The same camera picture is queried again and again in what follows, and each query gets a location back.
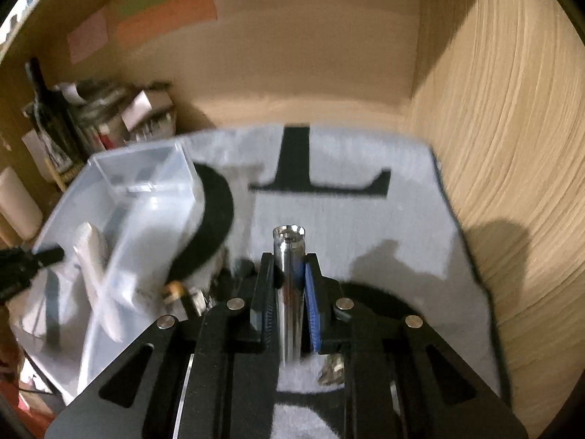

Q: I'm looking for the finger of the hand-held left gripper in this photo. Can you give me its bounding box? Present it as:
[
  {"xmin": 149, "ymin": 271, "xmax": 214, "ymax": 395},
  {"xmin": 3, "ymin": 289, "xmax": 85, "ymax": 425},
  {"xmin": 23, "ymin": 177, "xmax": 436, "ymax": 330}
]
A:
[{"xmin": 0, "ymin": 245, "xmax": 65, "ymax": 303}]

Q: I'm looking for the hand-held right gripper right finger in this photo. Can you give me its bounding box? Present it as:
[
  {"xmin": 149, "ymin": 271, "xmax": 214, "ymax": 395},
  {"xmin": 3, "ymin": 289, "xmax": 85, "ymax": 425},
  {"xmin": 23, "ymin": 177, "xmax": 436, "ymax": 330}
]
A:
[{"xmin": 303, "ymin": 254, "xmax": 530, "ymax": 439}]

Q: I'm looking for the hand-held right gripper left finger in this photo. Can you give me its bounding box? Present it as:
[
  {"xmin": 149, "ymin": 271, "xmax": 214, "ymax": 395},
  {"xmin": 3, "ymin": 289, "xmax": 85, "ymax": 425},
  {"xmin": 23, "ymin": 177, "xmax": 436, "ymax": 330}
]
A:
[{"xmin": 46, "ymin": 252, "xmax": 280, "ymax": 439}]

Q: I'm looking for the silver metal cylinder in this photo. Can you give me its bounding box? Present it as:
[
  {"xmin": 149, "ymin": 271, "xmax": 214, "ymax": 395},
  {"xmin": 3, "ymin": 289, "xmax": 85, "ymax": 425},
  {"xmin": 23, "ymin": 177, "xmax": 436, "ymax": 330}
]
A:
[{"xmin": 272, "ymin": 223, "xmax": 308, "ymax": 367}]

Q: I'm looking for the clear plastic organizer box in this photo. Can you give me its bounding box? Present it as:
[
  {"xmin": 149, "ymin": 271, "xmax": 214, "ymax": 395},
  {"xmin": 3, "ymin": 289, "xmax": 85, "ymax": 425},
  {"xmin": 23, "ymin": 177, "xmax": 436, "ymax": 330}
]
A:
[{"xmin": 9, "ymin": 141, "xmax": 203, "ymax": 404}]

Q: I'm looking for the grey strip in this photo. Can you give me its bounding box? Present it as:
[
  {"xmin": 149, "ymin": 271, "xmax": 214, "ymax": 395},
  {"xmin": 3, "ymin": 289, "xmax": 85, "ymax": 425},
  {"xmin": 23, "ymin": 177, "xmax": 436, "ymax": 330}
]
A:
[{"xmin": 43, "ymin": 269, "xmax": 63, "ymax": 354}]

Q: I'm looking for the white roll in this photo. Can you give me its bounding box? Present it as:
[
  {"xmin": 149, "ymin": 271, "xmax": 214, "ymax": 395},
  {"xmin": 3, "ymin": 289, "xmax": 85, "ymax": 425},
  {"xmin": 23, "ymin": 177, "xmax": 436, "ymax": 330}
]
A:
[{"xmin": 0, "ymin": 166, "xmax": 45, "ymax": 241}]

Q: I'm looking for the small metal part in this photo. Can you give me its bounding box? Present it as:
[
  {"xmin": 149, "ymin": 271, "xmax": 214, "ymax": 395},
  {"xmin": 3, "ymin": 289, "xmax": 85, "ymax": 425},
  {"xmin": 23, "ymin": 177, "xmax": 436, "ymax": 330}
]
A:
[{"xmin": 187, "ymin": 286, "xmax": 214, "ymax": 317}]

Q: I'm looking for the white plastic comb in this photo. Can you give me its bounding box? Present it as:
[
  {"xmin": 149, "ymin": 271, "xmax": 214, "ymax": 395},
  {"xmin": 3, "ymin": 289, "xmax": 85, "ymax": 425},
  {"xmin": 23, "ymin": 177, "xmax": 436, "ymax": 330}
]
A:
[{"xmin": 73, "ymin": 222, "xmax": 125, "ymax": 344}]

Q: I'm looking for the small metal clip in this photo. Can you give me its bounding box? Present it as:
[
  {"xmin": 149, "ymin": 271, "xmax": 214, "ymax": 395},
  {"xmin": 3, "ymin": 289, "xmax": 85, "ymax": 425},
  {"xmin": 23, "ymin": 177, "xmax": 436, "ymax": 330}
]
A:
[{"xmin": 319, "ymin": 356, "xmax": 346, "ymax": 386}]

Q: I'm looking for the grey mat with black letters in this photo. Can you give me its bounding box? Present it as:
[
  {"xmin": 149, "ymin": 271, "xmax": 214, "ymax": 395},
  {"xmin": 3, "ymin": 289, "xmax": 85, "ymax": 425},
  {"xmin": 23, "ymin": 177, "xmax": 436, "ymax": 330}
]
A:
[{"xmin": 9, "ymin": 123, "xmax": 513, "ymax": 439}]

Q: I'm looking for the white cardboard box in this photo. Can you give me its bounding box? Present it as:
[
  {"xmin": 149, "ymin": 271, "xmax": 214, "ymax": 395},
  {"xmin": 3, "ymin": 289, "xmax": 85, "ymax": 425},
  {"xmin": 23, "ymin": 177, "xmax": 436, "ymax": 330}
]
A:
[{"xmin": 121, "ymin": 90, "xmax": 177, "ymax": 131}]

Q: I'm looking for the pink sticky note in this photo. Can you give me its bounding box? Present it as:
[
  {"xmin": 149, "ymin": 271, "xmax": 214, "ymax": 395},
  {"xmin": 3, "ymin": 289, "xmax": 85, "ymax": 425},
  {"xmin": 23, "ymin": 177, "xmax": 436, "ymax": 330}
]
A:
[{"xmin": 67, "ymin": 11, "xmax": 110, "ymax": 65}]

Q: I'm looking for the orange sticky note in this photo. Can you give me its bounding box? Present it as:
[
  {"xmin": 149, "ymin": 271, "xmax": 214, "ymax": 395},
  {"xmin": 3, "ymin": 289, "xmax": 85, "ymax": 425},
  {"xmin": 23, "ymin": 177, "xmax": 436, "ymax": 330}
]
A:
[{"xmin": 115, "ymin": 0, "xmax": 218, "ymax": 47}]

